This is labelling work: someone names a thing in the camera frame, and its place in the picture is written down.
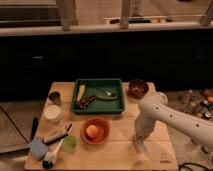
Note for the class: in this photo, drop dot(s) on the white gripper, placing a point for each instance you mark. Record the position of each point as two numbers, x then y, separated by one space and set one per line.
143 127

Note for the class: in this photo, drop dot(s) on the light blue towel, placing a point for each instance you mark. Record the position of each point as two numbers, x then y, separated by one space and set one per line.
139 146

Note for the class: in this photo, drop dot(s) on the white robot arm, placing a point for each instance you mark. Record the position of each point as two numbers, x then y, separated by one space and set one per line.
154 108

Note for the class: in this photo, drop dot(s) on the dark red bowl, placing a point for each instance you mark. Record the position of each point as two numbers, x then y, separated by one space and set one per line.
137 88

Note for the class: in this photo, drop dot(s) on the orange plate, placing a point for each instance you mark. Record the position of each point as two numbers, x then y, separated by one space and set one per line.
103 126

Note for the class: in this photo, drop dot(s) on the orange ball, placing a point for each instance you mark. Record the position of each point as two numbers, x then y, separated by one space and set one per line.
92 131

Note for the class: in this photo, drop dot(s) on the green cucumber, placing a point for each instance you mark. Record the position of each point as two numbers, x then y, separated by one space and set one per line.
97 94

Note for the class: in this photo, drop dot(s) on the green plastic tray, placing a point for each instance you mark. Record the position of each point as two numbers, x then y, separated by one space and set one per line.
107 85

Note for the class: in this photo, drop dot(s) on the dark grape bunch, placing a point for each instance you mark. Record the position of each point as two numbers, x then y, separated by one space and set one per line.
85 102

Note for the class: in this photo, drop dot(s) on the yellow corn cob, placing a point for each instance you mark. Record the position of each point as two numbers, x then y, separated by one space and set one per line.
81 92

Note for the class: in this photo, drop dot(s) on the green cup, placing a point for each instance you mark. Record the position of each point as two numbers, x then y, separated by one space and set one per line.
69 143

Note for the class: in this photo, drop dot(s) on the wooden block brush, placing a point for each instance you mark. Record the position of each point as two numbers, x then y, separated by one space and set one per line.
56 134

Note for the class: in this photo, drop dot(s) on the white round container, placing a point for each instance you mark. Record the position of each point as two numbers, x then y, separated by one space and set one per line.
53 113

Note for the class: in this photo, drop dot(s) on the blue sponge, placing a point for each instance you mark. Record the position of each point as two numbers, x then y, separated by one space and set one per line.
38 148

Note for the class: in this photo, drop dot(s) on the black handled tool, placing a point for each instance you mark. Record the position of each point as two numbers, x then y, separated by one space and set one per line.
34 128

